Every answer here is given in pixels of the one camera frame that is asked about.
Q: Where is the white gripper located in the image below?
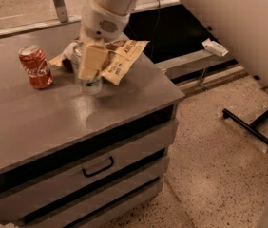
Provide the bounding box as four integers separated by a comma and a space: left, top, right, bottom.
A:
78, 0, 130, 80

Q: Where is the silver 7up can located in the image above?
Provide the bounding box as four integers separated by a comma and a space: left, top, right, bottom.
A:
71, 43, 103, 95

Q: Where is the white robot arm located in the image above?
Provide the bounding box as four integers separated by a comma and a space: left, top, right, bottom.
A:
82, 0, 268, 94

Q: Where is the red coke can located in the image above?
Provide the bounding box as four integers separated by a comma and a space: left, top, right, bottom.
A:
18, 45, 53, 89

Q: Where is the brown chip bag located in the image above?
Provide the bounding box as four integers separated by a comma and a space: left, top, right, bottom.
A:
49, 40, 148, 86

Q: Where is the grey drawer cabinet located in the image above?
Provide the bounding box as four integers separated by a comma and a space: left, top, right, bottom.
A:
0, 24, 182, 228

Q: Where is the small white box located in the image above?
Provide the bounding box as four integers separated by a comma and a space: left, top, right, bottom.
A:
202, 39, 228, 57

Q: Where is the black metal stand base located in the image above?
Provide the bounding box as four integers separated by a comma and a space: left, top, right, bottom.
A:
222, 108, 268, 145

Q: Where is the grey metal window post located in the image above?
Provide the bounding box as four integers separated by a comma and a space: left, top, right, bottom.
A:
53, 0, 68, 23

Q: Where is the black cable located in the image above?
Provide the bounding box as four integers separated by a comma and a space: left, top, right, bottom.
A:
148, 0, 166, 60

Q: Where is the black drawer handle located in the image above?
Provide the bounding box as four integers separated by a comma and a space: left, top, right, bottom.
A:
82, 156, 114, 178

